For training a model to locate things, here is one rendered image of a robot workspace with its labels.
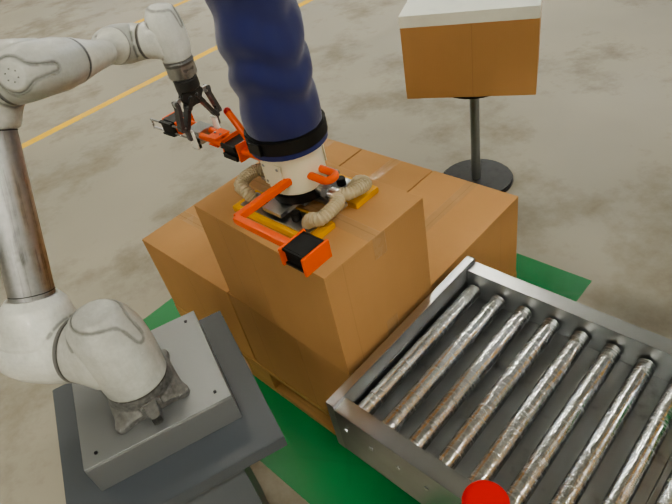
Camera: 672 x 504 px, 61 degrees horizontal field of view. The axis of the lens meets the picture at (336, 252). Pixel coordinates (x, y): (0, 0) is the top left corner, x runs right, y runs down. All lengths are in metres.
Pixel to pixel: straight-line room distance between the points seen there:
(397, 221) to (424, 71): 1.37
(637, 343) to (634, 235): 1.32
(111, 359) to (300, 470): 1.09
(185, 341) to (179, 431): 0.26
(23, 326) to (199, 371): 0.40
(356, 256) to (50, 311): 0.73
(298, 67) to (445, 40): 1.40
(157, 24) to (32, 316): 0.86
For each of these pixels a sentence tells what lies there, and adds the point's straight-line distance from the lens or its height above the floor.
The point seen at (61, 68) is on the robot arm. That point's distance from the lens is 1.31.
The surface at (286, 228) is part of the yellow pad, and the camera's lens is 1.58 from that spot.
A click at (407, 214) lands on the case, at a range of 1.59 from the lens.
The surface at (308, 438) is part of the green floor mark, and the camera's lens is 2.28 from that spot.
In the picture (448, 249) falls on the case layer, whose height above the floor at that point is 0.54.
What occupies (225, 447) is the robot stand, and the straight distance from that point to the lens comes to 1.43.
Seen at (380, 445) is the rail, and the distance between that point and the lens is 1.53.
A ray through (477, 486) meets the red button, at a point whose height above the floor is 1.04.
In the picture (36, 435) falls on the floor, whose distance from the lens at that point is 2.83.
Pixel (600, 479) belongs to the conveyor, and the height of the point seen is 0.49.
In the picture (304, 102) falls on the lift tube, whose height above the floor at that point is 1.28.
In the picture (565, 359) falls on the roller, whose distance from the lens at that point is 1.73.
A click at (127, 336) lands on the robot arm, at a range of 1.31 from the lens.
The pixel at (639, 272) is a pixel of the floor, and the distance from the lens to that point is 2.83.
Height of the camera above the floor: 1.89
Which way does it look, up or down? 40 degrees down
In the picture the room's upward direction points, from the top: 13 degrees counter-clockwise
